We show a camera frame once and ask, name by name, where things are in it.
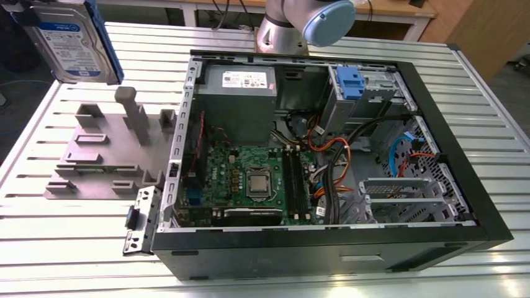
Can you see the black RAM slot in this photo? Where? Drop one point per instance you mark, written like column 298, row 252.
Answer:
column 301, row 183
column 291, row 183

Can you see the black PC case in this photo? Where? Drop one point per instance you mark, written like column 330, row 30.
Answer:
column 290, row 254

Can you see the grey parts rack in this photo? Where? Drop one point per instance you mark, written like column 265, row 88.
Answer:
column 103, row 186

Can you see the metal optical drive cage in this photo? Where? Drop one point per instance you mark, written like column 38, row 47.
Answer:
column 343, row 115

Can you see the wooden desk white frame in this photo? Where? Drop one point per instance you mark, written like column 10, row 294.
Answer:
column 189, row 17
column 414, row 10

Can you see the CPU socket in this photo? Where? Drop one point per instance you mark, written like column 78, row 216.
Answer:
column 259, row 170

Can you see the silver CPU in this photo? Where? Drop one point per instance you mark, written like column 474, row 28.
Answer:
column 258, row 183

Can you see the blue plastic drive latch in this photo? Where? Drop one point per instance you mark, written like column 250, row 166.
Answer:
column 350, row 83

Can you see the grey power supply unit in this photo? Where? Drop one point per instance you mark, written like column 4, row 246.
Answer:
column 235, row 118

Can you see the metal disk bay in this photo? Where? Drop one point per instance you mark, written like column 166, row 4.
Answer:
column 397, row 201

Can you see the green RAM stick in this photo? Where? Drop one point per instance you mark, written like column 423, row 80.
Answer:
column 103, row 170

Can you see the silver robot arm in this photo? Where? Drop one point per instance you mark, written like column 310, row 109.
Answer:
column 282, row 34

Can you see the brown wooden cabinet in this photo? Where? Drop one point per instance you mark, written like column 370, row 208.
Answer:
column 489, row 31

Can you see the green motherboard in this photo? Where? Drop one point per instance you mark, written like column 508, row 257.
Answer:
column 226, row 161

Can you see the black chair caster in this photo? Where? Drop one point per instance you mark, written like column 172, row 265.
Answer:
column 521, row 63

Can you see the black graphics card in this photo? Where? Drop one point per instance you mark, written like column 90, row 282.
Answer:
column 249, row 215

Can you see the hard disk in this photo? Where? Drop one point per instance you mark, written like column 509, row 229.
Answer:
column 70, row 46

